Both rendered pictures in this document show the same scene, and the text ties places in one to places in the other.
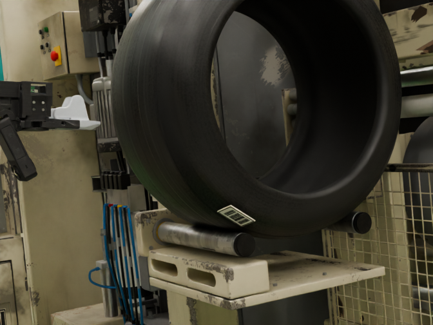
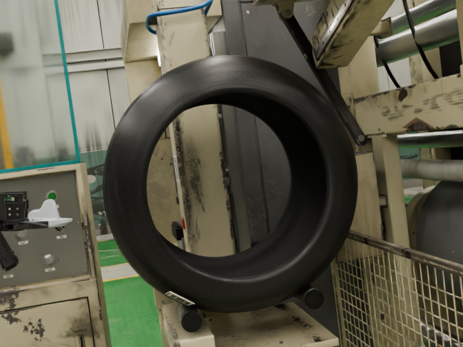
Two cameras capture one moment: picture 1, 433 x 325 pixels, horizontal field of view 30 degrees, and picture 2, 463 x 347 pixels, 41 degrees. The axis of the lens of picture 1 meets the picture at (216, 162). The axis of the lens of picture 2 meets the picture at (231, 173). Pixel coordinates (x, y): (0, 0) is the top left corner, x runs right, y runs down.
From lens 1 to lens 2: 0.65 m
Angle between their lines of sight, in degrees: 18
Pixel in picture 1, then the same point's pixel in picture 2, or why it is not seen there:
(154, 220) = not seen: hidden behind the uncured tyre
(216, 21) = (151, 136)
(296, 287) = not seen: outside the picture
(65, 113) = (37, 215)
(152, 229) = not seen: hidden behind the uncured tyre
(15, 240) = (90, 281)
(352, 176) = (295, 261)
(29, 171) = (8, 262)
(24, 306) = (99, 332)
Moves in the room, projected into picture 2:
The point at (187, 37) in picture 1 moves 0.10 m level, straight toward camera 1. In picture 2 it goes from (125, 151) to (102, 154)
